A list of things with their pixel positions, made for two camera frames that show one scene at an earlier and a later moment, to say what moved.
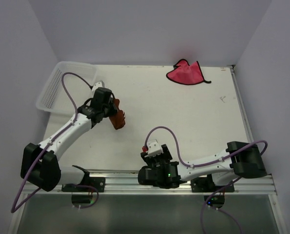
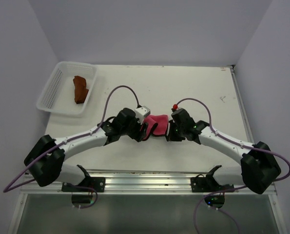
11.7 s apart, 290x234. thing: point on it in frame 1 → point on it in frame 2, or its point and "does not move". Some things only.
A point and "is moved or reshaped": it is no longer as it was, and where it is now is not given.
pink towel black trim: [185, 74] → [157, 125]
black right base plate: [207, 184] does not move
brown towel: [118, 118] is moved or reshaped
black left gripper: [112, 108] → [138, 134]
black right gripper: [166, 155] → [171, 137]
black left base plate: [98, 183] does not move
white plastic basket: [53, 97] does not move
